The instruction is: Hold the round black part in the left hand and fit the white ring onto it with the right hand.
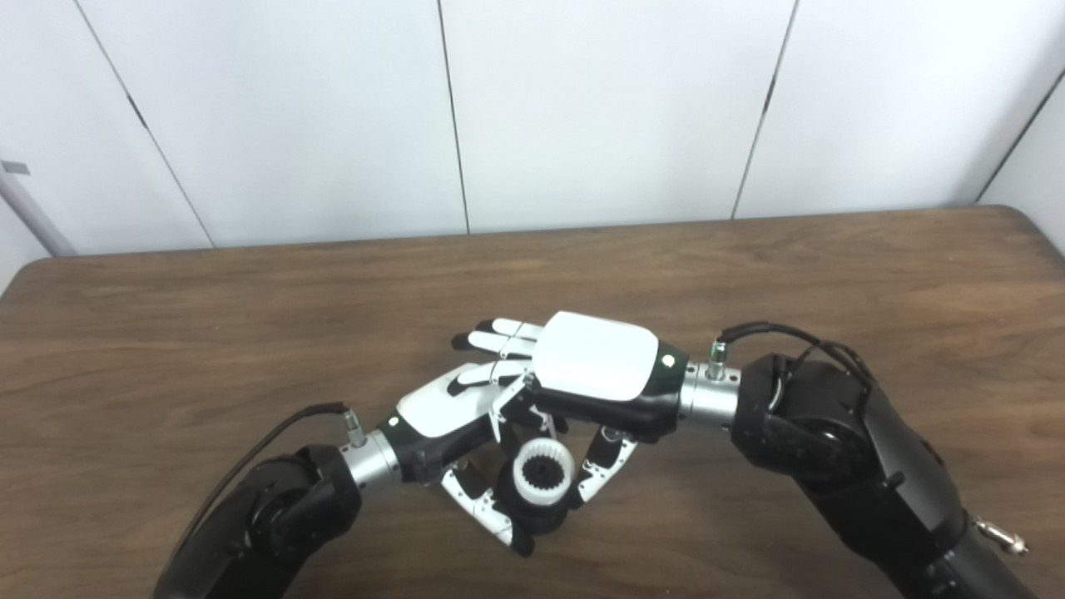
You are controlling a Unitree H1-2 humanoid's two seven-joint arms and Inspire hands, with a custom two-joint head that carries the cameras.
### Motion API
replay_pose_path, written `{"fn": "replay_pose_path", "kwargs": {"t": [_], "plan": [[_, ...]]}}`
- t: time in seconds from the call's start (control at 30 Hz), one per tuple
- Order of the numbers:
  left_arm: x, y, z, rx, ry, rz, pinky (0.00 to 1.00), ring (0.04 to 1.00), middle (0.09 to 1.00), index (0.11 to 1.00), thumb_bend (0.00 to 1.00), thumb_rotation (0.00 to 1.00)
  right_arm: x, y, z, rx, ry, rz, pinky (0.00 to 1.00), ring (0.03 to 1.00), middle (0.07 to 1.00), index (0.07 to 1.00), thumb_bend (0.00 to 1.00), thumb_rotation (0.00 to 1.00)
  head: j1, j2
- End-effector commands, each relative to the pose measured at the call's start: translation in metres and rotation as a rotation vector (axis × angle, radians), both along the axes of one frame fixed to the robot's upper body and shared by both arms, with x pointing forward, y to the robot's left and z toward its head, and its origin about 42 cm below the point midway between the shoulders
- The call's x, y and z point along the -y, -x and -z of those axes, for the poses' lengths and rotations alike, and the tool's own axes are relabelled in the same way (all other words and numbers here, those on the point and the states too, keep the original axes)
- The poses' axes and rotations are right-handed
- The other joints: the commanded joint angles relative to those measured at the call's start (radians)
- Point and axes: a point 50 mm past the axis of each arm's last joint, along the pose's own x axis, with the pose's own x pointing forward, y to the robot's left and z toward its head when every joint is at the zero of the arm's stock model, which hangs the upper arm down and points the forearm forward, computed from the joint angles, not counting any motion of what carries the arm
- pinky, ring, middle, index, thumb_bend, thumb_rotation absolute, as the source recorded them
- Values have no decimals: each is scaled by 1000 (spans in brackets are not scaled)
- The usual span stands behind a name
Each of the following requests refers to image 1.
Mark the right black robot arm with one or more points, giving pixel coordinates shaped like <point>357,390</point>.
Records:
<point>849,457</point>

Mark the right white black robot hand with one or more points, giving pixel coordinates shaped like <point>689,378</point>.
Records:
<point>595,353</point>

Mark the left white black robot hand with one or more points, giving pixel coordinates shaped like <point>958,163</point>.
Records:
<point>433,408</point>

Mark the round black plastic part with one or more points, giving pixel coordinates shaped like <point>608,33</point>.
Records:
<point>541,516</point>

